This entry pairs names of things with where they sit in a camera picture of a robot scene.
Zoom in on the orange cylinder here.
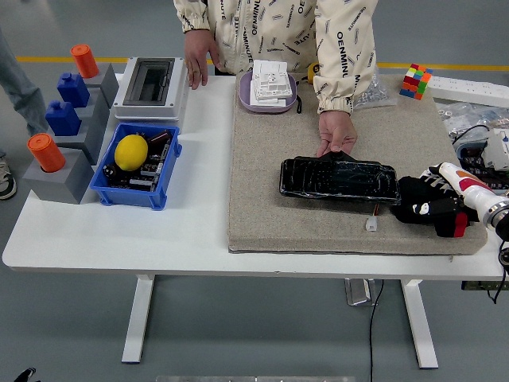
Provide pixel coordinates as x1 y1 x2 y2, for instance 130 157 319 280
26 132 67 173
70 43 100 80

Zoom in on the colourful puzzle cube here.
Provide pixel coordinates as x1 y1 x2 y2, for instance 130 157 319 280
399 63 433 102

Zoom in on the yellow tape measure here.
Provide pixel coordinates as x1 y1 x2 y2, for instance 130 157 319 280
294 62 321 115

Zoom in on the green circuit board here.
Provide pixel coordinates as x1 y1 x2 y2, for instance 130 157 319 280
460 280 509 291

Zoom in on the white power strip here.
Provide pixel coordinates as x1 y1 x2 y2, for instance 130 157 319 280
428 75 509 107

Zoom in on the silver metal bracket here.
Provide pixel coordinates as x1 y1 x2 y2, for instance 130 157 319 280
344 278 377 306

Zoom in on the white wire connector plug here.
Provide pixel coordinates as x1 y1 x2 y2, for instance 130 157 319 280
365 202 381 232

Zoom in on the black floor cable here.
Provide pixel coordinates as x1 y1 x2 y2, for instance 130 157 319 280
368 279 385 382

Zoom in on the yellow lemon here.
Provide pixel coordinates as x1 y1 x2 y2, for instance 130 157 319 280
114 134 150 173

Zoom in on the grey electrical enclosure box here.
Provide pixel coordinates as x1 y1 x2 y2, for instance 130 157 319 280
112 56 188 123

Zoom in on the grey block holder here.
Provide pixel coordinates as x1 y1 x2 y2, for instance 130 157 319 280
22 147 96 205
52 115 108 166
75 87 111 124
81 62 120 99

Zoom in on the person's right hand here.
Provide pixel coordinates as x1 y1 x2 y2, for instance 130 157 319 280
183 28 222 91

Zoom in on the person's left hand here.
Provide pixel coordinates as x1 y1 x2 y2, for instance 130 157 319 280
316 110 358 158

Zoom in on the white socket plate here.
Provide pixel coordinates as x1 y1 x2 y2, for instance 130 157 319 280
252 59 293 100
249 81 297 108

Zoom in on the blue block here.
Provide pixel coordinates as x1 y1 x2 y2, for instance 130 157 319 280
44 100 83 138
56 72 91 109

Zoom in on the blue plastic bin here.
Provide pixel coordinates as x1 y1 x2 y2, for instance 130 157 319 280
89 122 183 212

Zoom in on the pale blue rimmed plate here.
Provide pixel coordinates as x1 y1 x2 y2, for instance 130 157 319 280
455 141 509 192

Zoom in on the grey-brown mat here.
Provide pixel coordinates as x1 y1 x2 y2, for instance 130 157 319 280
227 72 488 255

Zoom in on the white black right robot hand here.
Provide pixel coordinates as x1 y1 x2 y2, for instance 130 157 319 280
411 161 499 219

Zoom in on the white device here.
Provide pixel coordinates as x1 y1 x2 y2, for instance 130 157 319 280
485 127 509 172

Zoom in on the clear bag of washers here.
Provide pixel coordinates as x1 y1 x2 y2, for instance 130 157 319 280
435 101 509 140

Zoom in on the clear bag of metal nuts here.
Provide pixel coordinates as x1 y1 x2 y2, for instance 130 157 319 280
352 73 398 109

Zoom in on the glossy black panel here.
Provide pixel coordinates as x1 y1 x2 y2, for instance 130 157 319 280
278 152 401 206

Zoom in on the person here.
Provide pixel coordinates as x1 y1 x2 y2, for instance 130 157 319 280
0 25 49 201
173 0 379 116

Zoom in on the white table leg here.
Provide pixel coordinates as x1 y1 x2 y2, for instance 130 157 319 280
400 279 440 370
121 274 156 365

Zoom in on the purple tray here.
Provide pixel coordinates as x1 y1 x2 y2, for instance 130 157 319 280
237 70 298 115

